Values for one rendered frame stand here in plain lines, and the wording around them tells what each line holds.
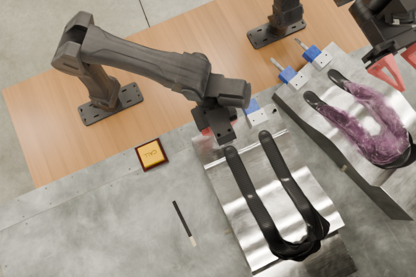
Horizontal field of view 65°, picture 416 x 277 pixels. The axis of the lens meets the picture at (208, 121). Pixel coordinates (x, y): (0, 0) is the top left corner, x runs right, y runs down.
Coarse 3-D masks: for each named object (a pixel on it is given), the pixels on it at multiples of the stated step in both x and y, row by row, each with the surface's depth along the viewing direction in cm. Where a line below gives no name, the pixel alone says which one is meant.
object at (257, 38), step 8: (264, 24) 111; (296, 24) 111; (304, 24) 111; (248, 32) 110; (256, 32) 110; (264, 32) 110; (272, 32) 108; (280, 32) 107; (288, 32) 111; (256, 40) 110; (264, 40) 111; (272, 40) 110; (256, 48) 109
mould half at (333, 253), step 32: (256, 128) 93; (224, 160) 91; (256, 160) 91; (288, 160) 92; (224, 192) 89; (320, 192) 86; (256, 224) 84; (288, 224) 83; (256, 256) 80; (320, 256) 88
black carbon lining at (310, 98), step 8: (328, 72) 102; (336, 72) 102; (336, 80) 102; (344, 80) 101; (344, 88) 100; (304, 96) 100; (312, 96) 100; (312, 104) 100; (320, 104) 99; (408, 152) 94; (400, 160) 94; (408, 160) 93; (384, 168) 93
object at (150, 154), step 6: (150, 144) 97; (156, 144) 97; (138, 150) 97; (144, 150) 97; (150, 150) 97; (156, 150) 97; (144, 156) 96; (150, 156) 96; (156, 156) 96; (162, 156) 96; (144, 162) 96; (150, 162) 96; (156, 162) 96
